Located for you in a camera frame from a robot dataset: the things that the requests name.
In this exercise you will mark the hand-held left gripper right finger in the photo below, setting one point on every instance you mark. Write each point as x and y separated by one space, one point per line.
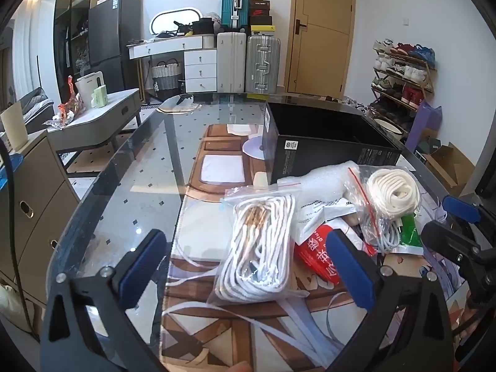
350 267

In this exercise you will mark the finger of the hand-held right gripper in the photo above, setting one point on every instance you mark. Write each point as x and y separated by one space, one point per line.
459 208
441 236

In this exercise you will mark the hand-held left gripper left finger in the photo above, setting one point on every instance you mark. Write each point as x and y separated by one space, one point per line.
143 267

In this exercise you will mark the green and white packet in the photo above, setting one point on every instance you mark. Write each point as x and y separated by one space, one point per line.
410 234

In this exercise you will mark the red wet wipes packet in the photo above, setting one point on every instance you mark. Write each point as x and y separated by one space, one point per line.
314 255

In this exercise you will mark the white printed packet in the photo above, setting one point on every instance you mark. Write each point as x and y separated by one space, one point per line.
316 217

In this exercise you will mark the white foam sheet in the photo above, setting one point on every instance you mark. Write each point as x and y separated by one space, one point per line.
321 182

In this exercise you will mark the black cardboard box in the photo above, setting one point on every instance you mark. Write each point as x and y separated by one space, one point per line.
310 151

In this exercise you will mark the person's left hand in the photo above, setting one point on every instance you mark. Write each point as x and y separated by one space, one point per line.
240 367

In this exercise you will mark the open cardboard box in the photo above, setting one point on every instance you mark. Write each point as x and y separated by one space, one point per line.
449 166

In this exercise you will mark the dark green box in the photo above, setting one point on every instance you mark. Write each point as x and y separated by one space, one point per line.
428 146

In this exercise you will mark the purple bag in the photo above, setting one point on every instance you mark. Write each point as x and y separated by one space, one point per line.
426 124

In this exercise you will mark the white enamel basin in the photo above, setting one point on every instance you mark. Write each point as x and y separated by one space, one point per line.
387 124

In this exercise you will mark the beige cabinet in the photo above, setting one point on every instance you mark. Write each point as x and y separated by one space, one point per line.
38 201

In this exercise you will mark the small beige block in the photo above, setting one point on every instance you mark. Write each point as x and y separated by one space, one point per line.
260 179

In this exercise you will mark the wooden shoe rack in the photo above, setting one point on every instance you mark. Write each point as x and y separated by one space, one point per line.
430 85

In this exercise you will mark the white disc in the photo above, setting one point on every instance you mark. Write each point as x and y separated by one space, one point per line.
252 149

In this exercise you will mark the grey coffee table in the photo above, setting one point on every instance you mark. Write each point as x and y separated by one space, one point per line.
108 108

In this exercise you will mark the round beige floor mat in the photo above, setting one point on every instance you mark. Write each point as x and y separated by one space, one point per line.
178 105

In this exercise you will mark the blue plastic item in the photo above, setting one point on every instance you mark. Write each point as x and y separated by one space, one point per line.
11 162

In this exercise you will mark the orange snack wrapper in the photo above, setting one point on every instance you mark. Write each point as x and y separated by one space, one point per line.
71 104

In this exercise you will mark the beige cardboard sheet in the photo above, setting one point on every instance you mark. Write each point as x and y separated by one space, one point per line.
13 128

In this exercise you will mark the white kettle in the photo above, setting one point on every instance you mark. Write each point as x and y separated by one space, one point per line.
87 85

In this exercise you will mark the wicker basket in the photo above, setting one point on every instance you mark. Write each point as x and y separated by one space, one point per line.
166 77

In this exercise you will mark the striped bedding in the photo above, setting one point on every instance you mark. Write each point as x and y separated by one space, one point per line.
35 104

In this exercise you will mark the wooden door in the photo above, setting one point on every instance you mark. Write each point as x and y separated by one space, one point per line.
321 46

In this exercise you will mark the white vanity desk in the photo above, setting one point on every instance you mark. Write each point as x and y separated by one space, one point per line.
166 46

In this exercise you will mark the white suitcase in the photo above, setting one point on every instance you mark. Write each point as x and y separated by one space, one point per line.
231 62

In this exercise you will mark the silver suitcase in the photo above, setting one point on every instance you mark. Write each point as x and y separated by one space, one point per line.
261 62

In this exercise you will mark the black fridge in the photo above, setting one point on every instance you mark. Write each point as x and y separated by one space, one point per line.
108 35

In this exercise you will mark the black bag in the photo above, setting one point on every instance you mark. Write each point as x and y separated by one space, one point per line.
201 27

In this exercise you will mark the white curtain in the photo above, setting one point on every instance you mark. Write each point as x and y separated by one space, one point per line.
31 46

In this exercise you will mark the oval mirror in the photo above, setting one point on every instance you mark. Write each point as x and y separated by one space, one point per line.
166 19

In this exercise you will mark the stack of shoe boxes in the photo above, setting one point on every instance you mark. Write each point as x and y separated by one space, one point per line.
259 11

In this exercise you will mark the teal suitcase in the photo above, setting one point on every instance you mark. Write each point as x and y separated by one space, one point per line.
232 4

